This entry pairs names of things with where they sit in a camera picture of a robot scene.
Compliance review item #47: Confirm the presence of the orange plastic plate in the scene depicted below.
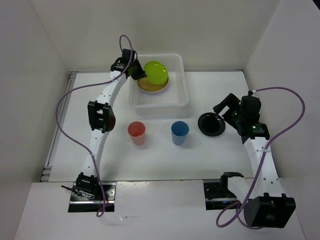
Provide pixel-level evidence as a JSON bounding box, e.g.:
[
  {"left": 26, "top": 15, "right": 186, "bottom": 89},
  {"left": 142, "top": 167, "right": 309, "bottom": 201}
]
[{"left": 136, "top": 77, "right": 171, "bottom": 94}]

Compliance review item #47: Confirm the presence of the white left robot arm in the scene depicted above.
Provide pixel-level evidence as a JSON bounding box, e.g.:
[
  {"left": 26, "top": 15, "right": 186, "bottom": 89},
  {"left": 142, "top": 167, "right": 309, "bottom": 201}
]
[{"left": 75, "top": 49, "right": 147, "bottom": 200}]

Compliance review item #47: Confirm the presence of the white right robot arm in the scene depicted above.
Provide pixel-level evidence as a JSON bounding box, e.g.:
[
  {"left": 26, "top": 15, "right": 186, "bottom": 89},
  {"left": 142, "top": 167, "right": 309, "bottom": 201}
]
[{"left": 213, "top": 93, "right": 296, "bottom": 230}]

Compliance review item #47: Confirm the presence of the translucent white plastic bin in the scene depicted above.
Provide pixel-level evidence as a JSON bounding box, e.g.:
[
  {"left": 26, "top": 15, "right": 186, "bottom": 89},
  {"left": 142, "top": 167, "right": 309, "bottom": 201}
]
[{"left": 128, "top": 53, "right": 190, "bottom": 118}]

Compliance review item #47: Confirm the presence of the black glossy plate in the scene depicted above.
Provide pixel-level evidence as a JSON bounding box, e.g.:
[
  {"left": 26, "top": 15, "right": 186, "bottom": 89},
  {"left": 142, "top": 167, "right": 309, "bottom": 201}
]
[{"left": 197, "top": 112, "right": 226, "bottom": 137}]

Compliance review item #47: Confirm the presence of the blue plastic cup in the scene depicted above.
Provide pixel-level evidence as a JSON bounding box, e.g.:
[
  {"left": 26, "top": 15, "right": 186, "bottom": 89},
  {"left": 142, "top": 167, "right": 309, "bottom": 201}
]
[{"left": 171, "top": 121, "right": 190, "bottom": 146}]

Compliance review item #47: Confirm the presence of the red plastic cup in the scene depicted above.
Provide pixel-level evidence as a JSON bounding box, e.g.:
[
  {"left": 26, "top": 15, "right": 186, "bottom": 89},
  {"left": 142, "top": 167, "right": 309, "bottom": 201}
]
[{"left": 127, "top": 121, "right": 146, "bottom": 146}]

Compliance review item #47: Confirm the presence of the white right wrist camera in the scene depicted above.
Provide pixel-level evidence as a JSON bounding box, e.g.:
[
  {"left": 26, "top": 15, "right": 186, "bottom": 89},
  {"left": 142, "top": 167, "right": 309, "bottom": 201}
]
[{"left": 247, "top": 90, "right": 260, "bottom": 99}]

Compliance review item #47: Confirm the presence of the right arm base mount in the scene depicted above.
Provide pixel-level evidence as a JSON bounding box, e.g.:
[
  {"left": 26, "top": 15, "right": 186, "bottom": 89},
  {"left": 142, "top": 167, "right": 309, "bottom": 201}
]
[{"left": 203, "top": 177, "right": 239, "bottom": 211}]

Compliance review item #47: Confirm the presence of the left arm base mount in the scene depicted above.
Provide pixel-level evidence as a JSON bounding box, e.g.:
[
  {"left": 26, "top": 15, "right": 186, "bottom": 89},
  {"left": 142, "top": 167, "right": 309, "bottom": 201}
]
[{"left": 61, "top": 182, "right": 116, "bottom": 213}]

